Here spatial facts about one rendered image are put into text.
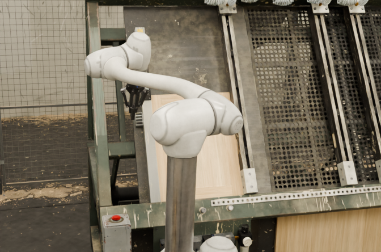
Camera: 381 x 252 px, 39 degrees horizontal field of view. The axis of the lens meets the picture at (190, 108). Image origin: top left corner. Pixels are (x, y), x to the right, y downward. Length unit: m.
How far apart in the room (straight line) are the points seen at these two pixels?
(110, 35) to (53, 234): 1.95
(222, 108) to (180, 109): 0.16
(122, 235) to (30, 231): 2.14
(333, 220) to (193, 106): 1.75
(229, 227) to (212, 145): 0.43
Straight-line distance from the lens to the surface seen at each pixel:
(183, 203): 1.81
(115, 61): 2.12
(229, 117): 1.77
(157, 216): 2.67
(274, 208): 2.83
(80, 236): 4.34
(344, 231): 3.37
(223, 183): 2.80
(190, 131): 1.70
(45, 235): 4.42
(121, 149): 2.79
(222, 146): 2.84
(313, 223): 3.25
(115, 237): 2.43
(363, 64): 3.27
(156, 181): 2.70
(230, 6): 3.06
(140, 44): 2.18
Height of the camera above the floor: 2.02
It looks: 15 degrees down
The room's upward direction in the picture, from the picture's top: 1 degrees clockwise
